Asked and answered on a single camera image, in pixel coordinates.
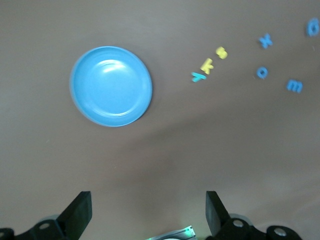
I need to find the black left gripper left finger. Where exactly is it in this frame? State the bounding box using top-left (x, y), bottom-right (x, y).
top-left (0, 191), bottom-right (93, 240)

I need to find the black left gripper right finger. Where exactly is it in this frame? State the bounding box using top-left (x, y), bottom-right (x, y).
top-left (204, 190), bottom-right (302, 240)

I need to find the teal foam letter y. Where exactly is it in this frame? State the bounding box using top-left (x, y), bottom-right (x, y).
top-left (191, 71), bottom-right (207, 83)

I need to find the yellow foam letter k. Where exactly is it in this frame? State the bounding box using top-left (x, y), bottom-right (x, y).
top-left (200, 58), bottom-right (215, 75)

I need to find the yellow foam letter s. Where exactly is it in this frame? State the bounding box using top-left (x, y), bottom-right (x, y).
top-left (215, 46), bottom-right (229, 60)

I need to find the blue plate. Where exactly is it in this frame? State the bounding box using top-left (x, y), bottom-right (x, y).
top-left (69, 45), bottom-right (154, 128)

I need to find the blue foam letter o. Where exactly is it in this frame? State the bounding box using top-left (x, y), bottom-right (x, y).
top-left (255, 66), bottom-right (269, 80)

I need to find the blue foam letter m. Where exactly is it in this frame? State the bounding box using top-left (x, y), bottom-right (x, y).
top-left (285, 78), bottom-right (304, 94)

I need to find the blue foam letter x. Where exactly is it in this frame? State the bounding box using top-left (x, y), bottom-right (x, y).
top-left (258, 32), bottom-right (274, 49)

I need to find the blue foam letter g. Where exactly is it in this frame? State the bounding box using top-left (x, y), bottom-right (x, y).
top-left (305, 17), bottom-right (320, 38)

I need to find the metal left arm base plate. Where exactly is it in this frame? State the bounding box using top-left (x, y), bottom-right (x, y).
top-left (146, 224), bottom-right (196, 240)

